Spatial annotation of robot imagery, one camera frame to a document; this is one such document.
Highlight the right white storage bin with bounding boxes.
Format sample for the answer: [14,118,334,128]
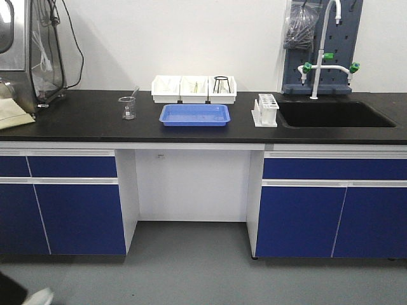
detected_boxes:
[208,76,237,104]

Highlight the black lab sink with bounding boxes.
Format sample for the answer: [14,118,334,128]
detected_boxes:
[279,101,395,128]

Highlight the white storage bin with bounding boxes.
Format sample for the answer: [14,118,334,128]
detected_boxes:
[151,75,181,104]
[180,76,208,104]
[208,76,237,104]

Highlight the black power cable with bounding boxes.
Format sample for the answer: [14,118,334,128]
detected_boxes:
[59,0,85,90]

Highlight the blue plastic tray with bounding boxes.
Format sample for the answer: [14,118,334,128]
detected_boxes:
[159,104,231,126]

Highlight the stainless steel machine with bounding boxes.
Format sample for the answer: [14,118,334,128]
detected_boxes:
[1,1,66,114]

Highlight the grey pegboard drying rack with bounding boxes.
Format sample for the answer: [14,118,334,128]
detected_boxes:
[282,1,363,95]

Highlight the clear plastic bag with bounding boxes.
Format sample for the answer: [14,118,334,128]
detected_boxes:
[283,1,322,51]

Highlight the left white storage bin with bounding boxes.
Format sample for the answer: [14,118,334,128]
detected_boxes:
[151,75,181,104]

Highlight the middle white storage bin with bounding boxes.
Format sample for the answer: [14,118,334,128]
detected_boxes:
[180,76,208,104]

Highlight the glass beaker 250ml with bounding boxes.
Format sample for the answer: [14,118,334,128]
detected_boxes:
[118,96,135,120]

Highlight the black wire tripod stand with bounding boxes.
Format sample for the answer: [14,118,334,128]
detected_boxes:
[213,76,231,93]

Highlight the beige paper bag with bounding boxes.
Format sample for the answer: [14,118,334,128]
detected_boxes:
[1,78,35,130]

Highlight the white test tube rack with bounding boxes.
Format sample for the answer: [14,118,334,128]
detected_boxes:
[251,93,279,127]

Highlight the white lab faucet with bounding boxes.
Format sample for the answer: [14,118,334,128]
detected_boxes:
[297,0,360,100]

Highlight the blue white lab cabinet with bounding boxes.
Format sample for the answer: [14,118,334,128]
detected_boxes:
[1,143,406,259]

